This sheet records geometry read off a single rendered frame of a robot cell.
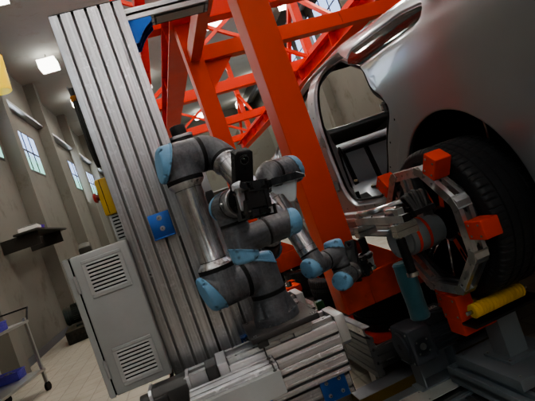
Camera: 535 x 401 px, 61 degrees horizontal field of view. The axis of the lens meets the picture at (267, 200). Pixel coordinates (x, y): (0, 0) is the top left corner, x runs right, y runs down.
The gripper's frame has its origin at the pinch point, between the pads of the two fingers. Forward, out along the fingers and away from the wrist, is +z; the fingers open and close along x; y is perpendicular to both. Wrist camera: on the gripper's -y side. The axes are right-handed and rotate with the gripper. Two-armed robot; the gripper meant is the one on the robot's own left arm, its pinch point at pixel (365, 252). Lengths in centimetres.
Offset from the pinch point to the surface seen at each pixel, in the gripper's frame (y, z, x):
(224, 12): -240, 237, -153
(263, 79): -94, 14, -26
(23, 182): -235, 371, -798
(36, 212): -169, 373, -795
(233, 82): -248, 494, -319
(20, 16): -564, 432, -713
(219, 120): -119, 157, -153
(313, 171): -42.3, 18.0, -19.1
